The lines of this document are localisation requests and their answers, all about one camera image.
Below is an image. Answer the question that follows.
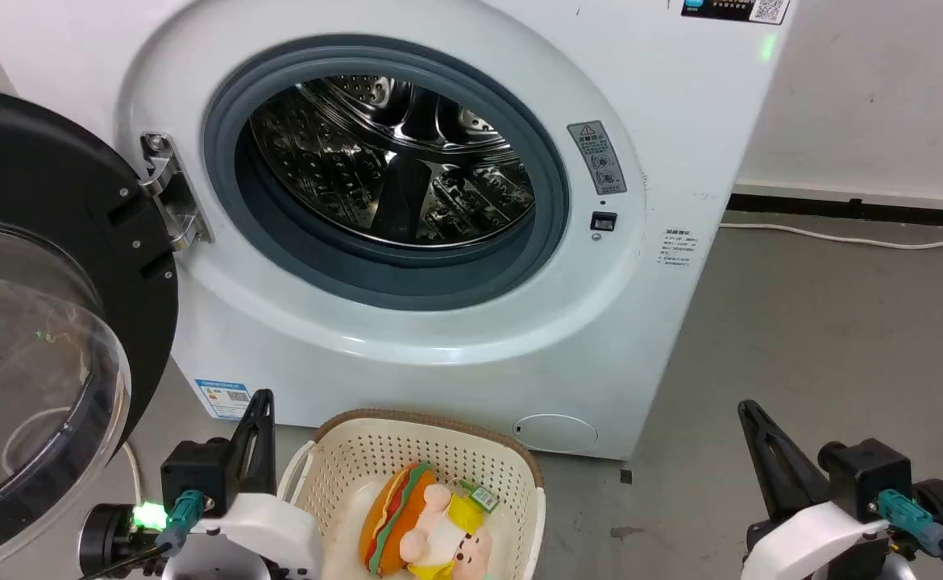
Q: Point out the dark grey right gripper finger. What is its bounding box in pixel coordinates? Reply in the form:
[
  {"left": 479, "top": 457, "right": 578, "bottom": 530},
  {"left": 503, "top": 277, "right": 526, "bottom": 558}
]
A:
[{"left": 737, "top": 399, "right": 833, "bottom": 523}]

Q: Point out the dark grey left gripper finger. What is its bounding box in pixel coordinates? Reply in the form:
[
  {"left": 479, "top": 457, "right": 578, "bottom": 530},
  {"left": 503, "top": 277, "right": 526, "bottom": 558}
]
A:
[
  {"left": 228, "top": 403, "right": 256, "bottom": 496},
  {"left": 251, "top": 389, "right": 276, "bottom": 495}
]

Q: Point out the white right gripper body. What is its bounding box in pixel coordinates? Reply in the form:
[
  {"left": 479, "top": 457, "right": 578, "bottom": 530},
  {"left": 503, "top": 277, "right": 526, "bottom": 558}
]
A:
[{"left": 742, "top": 499, "right": 895, "bottom": 580}]

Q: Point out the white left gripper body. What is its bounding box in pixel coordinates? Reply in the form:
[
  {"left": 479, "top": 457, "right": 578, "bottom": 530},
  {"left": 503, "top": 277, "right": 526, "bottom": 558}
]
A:
[{"left": 164, "top": 490, "right": 324, "bottom": 580}]

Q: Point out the white front-load washing machine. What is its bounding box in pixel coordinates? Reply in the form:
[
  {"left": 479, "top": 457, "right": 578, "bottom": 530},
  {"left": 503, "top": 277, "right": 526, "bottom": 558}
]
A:
[{"left": 0, "top": 0, "right": 795, "bottom": 461}]

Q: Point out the blue energy label sticker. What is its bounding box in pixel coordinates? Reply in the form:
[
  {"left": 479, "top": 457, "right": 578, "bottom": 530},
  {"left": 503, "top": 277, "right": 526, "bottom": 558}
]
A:
[{"left": 194, "top": 378, "right": 252, "bottom": 421}]

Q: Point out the cream perforated laundry basket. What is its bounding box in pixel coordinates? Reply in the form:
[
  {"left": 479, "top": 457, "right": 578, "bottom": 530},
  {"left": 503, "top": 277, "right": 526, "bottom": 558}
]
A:
[{"left": 276, "top": 408, "right": 546, "bottom": 580}]

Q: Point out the plush hamburger toy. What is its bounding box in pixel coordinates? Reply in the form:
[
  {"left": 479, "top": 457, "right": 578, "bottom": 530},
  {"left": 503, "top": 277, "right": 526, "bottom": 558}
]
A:
[{"left": 358, "top": 462, "right": 440, "bottom": 578}]

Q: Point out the plush doll with yellow clothes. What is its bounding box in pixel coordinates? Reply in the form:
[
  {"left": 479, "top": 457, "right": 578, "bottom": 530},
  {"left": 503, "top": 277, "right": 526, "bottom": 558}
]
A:
[{"left": 399, "top": 481, "right": 495, "bottom": 580}]

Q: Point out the grey rubber door gasket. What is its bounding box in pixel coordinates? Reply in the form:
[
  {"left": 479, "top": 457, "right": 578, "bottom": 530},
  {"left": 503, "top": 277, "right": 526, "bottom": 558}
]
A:
[{"left": 201, "top": 35, "right": 571, "bottom": 312}]

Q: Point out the round drain filter cover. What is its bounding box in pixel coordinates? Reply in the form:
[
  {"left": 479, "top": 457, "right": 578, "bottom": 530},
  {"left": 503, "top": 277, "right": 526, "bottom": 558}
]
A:
[{"left": 513, "top": 414, "right": 599, "bottom": 453}]

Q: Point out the black baseboard strip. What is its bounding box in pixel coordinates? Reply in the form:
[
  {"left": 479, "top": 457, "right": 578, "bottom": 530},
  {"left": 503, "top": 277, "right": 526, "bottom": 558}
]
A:
[{"left": 725, "top": 193, "right": 943, "bottom": 230}]

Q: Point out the chrome door hinge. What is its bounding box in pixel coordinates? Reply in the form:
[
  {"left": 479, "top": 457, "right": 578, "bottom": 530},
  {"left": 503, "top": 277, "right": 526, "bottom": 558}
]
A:
[{"left": 139, "top": 132, "right": 213, "bottom": 251}]

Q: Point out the black round washer door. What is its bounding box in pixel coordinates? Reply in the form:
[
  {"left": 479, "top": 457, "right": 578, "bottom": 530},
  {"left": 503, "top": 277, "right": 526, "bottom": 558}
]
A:
[{"left": 0, "top": 84, "right": 180, "bottom": 570}]

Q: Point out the stainless steel washer drum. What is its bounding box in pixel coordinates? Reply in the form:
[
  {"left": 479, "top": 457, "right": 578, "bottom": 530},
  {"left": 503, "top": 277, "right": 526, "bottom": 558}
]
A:
[{"left": 247, "top": 75, "right": 537, "bottom": 250}]

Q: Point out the grey warning sticker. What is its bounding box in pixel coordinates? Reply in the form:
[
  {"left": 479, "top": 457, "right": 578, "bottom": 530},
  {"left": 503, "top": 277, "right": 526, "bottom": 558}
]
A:
[{"left": 567, "top": 121, "right": 628, "bottom": 196}]

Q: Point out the black QR code sticker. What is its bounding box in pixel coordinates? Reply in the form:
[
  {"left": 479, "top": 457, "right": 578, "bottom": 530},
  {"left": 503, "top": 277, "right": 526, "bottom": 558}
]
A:
[{"left": 680, "top": 0, "right": 790, "bottom": 26}]

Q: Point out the teal plug left camera cable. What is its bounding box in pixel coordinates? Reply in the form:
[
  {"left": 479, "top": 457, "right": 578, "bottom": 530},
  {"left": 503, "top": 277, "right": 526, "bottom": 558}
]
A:
[{"left": 77, "top": 489, "right": 208, "bottom": 580}]

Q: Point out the teal plug camera cable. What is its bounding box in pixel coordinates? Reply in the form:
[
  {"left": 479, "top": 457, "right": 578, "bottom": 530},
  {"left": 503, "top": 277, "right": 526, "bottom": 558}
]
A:
[
  {"left": 869, "top": 487, "right": 943, "bottom": 580},
  {"left": 77, "top": 489, "right": 208, "bottom": 580}
]

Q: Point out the teal plug right camera cable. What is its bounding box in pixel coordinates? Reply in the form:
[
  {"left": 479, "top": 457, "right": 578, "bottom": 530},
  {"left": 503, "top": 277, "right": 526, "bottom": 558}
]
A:
[{"left": 869, "top": 487, "right": 943, "bottom": 580}]

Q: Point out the thin white hose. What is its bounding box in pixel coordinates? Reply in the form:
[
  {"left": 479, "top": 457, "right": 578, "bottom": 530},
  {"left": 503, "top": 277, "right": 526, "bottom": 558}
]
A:
[{"left": 121, "top": 441, "right": 143, "bottom": 507}]

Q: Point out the white cable on floor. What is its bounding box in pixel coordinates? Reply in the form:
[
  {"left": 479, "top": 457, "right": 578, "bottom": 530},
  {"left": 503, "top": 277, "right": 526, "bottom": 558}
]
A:
[{"left": 717, "top": 222, "right": 943, "bottom": 251}]

